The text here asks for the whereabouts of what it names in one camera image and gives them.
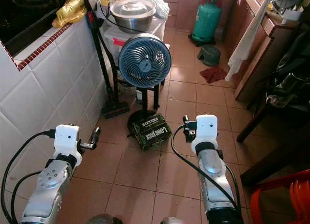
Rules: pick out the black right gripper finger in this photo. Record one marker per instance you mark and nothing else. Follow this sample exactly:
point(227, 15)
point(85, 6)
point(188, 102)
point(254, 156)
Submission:
point(186, 119)

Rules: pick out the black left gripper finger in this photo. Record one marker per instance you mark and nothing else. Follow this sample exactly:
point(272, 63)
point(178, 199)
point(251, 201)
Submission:
point(96, 135)

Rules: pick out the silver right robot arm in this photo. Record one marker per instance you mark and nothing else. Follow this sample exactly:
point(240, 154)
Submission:
point(214, 178)

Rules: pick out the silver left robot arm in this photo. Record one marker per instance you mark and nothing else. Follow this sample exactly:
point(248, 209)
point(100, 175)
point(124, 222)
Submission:
point(51, 183)

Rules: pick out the dark green printed carton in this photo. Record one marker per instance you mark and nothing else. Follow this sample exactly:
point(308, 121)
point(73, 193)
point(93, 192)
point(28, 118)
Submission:
point(151, 131)

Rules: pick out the dark red floor rag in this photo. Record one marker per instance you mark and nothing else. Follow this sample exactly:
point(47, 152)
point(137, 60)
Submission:
point(213, 74)

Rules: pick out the small green plastic stool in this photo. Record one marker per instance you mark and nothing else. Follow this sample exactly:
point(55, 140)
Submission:
point(209, 54)

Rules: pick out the blue standing fan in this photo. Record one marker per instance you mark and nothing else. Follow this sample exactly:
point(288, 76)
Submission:
point(145, 60)

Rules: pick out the grey left robot foot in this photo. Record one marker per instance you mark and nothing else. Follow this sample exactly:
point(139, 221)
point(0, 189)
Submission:
point(100, 219)

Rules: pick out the grey robot foot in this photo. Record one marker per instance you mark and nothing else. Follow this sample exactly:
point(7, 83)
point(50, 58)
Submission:
point(100, 219)
point(172, 220)

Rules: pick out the red black stick vacuum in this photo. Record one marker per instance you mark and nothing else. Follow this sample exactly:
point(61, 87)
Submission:
point(99, 59)

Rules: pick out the grey right robot foot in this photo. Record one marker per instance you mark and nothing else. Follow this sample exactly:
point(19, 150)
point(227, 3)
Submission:
point(172, 220)

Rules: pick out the clear plastic storage box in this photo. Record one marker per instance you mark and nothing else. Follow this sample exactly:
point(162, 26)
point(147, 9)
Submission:
point(114, 40)

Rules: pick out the green gas cylinder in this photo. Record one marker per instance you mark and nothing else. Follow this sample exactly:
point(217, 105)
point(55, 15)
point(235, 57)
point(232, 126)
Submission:
point(206, 22)

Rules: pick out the white hanging cloth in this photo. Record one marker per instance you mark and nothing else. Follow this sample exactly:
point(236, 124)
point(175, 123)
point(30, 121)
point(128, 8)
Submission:
point(248, 39)

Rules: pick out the brown wooden cabinet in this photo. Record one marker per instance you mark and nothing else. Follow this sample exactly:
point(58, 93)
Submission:
point(264, 54)

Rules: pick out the dark wooden chair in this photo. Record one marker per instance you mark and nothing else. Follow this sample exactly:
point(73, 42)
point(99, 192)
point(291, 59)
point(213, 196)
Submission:
point(286, 96)

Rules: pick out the red plastic chair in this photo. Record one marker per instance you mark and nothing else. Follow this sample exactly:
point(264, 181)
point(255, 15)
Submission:
point(283, 197)

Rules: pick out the steel pot with lid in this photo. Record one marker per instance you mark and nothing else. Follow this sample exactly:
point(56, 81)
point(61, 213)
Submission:
point(132, 14)

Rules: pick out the white plastic bag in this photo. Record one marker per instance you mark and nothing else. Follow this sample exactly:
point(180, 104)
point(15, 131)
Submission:
point(154, 2)

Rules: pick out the golden yellow plastic bag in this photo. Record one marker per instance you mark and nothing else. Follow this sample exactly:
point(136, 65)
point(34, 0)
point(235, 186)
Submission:
point(70, 11)

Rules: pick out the black gas stove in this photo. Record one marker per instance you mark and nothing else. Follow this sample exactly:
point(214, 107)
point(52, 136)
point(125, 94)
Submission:
point(29, 11)

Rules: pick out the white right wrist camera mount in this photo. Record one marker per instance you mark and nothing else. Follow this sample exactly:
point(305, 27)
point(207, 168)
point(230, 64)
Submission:
point(206, 127)

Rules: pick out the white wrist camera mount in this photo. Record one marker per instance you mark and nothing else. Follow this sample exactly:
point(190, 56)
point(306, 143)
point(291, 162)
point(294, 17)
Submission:
point(67, 138)
point(206, 127)

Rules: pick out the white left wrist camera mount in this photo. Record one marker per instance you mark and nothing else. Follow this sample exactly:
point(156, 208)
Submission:
point(67, 138)

